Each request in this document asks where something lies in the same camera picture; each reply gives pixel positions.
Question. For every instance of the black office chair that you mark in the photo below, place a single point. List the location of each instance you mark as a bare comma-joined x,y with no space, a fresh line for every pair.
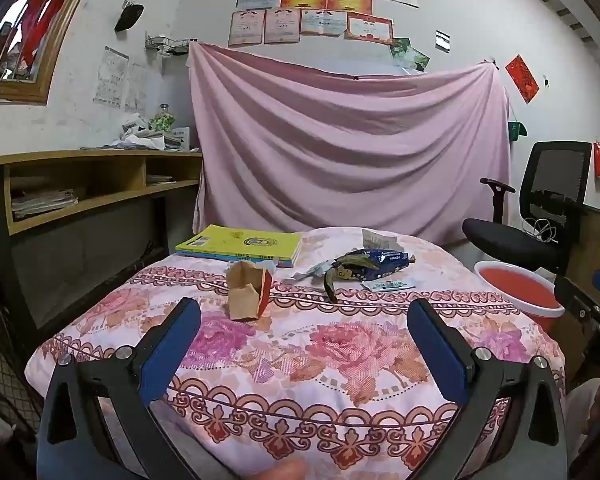
510,237

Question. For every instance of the blue book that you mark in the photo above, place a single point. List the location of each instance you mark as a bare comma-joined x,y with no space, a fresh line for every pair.
285,262

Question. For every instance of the group of wall certificates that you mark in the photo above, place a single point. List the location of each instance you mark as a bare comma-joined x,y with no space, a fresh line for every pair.
305,10

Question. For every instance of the person's left hand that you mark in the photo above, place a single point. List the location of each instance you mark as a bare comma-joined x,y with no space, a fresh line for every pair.
285,470

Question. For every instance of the silver wrapper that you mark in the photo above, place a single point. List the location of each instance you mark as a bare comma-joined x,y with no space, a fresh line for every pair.
310,271

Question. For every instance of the green photo print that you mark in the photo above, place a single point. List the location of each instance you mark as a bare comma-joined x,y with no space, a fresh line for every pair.
400,49
417,59

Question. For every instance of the red paper wall decoration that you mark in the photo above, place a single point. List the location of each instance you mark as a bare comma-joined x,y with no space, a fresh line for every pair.
522,79

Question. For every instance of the printed wall sheet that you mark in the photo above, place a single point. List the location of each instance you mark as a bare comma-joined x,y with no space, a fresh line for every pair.
137,87

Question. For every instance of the white and green sachet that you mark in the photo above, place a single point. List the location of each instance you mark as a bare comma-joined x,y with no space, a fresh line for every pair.
387,285

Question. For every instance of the yellow book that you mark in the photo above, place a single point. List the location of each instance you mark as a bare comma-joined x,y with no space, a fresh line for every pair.
240,242

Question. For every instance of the wooden shelf unit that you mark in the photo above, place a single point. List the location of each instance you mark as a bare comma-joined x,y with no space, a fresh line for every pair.
125,175

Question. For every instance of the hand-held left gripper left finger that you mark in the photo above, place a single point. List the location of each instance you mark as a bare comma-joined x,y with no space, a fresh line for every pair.
172,345

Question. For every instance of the dark quilted cloth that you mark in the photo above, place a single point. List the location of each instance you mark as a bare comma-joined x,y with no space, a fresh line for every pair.
0,360

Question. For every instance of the red window cloth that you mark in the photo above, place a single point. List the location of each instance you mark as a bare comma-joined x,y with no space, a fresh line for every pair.
45,10

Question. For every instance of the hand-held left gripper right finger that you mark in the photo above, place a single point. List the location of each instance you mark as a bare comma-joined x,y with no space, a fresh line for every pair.
440,350

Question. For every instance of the green hanging holder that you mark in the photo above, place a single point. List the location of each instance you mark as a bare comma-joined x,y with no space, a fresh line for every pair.
517,130

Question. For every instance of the glass jar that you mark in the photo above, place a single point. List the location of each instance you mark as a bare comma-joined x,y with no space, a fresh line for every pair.
162,120

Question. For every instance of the floral pink blanket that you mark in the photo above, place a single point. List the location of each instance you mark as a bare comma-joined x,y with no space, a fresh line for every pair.
300,360

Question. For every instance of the orange bucket with white rim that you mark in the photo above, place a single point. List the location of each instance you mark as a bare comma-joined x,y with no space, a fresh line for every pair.
517,290

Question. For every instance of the pink hanging sheet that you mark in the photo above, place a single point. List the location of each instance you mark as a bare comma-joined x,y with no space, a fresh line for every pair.
340,150

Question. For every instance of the person's right forearm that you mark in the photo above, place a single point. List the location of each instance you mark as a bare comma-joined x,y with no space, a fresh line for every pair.
582,410

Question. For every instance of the wall calendar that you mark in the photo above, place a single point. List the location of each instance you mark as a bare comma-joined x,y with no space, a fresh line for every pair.
110,77

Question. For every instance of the blue snack bag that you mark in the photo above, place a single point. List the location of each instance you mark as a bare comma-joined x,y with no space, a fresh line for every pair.
375,260

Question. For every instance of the white receipt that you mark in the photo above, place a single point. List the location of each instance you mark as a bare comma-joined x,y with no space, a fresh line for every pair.
377,239

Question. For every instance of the wooden window frame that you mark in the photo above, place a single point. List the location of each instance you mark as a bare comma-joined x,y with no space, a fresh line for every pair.
55,50

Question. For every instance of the silver wall plate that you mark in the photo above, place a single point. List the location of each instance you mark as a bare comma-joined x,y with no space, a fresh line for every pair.
443,41

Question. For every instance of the pile of papers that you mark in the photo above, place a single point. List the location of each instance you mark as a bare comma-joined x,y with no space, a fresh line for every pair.
135,140

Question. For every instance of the black hanging cap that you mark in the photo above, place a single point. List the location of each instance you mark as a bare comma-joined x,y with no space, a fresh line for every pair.
128,17

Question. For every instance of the white box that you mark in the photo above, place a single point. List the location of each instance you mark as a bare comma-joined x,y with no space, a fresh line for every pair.
181,139

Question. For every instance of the small stack of papers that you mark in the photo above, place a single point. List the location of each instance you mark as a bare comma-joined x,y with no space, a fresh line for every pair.
160,179

